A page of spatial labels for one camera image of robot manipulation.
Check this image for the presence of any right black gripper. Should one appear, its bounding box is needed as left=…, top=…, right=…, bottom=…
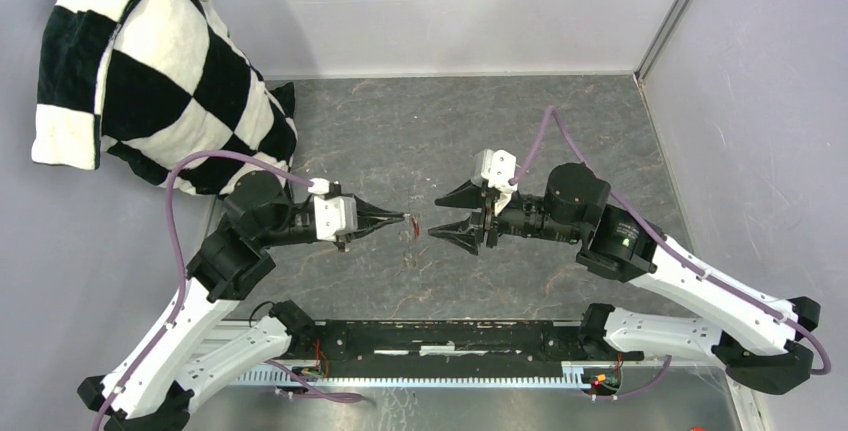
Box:
left=427, top=176, right=582, bottom=256

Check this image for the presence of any key with red tag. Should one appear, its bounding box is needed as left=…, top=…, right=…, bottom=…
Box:
left=408, top=214, right=422, bottom=240

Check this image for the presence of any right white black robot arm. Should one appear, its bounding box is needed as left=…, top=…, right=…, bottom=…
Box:
left=430, top=163, right=821, bottom=395

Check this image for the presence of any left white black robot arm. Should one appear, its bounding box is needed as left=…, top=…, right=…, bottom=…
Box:
left=77, top=171, right=406, bottom=430

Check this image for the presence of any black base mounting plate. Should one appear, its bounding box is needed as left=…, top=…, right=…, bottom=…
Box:
left=313, top=320, right=644, bottom=379

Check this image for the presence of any black and white checkered cloth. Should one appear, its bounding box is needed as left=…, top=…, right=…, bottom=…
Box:
left=30, top=0, right=298, bottom=196

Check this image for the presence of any corner aluminium profile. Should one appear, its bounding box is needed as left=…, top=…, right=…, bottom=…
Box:
left=633, top=0, right=693, bottom=87

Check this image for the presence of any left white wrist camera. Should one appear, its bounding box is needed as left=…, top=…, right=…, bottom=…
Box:
left=307, top=178, right=358, bottom=242

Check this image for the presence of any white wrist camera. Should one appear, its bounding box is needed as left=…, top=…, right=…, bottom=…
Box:
left=471, top=149, right=518, bottom=215
left=307, top=178, right=358, bottom=242

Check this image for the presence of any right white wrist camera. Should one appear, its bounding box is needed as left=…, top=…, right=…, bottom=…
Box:
left=471, top=149, right=518, bottom=215

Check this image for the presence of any white slotted cable duct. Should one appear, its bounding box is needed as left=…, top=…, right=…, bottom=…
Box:
left=232, top=365, right=590, bottom=390

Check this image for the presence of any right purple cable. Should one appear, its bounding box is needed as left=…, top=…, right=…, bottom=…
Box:
left=510, top=105, right=833, bottom=401

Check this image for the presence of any purple cable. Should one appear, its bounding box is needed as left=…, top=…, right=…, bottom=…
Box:
left=510, top=105, right=833, bottom=401
left=91, top=150, right=366, bottom=431

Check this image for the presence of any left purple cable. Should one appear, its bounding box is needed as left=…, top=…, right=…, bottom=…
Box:
left=91, top=150, right=366, bottom=431

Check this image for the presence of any aluminium frame rail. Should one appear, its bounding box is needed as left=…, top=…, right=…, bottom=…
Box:
left=129, top=319, right=773, bottom=431

